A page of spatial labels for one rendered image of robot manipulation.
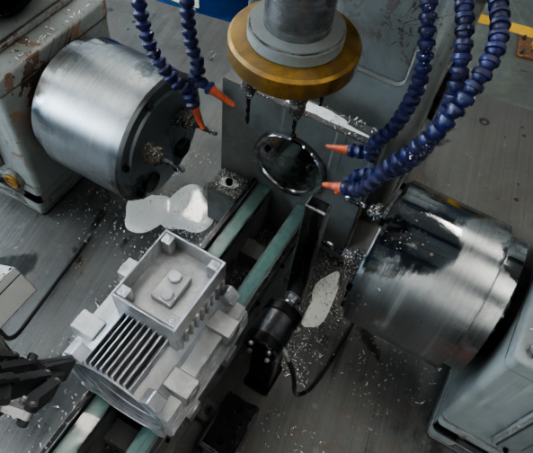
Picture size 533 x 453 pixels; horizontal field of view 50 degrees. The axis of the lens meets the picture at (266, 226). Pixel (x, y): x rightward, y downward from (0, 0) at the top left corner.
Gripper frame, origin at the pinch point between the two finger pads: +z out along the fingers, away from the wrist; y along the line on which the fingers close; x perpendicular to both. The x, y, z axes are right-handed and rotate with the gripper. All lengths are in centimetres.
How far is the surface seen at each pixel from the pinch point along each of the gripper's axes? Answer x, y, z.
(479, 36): -177, -17, 229
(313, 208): -33.2, -19.2, 2.3
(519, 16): -203, -30, 245
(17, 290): -4.1, 13.9, 7.1
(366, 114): -56, -14, 34
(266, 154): -42, -1, 34
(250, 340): -13.2, -17.8, 15.8
